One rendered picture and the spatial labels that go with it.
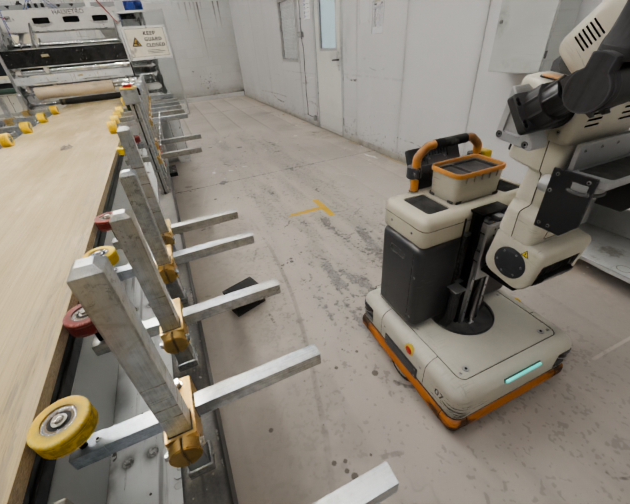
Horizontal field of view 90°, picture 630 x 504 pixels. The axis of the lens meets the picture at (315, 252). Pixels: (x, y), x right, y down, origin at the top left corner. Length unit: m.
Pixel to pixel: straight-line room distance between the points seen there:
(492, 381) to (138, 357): 1.20
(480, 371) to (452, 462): 0.36
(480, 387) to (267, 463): 0.85
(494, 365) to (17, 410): 1.35
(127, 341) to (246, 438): 1.13
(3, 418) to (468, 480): 1.34
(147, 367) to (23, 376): 0.31
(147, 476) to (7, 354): 0.36
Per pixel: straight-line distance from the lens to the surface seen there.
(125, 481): 0.89
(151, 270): 0.69
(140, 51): 4.87
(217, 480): 0.72
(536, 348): 1.56
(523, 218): 1.08
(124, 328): 0.44
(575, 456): 1.69
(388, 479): 0.53
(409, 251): 1.24
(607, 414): 1.87
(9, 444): 0.68
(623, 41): 0.79
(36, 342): 0.82
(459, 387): 1.33
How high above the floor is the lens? 1.34
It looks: 34 degrees down
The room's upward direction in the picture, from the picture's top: 5 degrees counter-clockwise
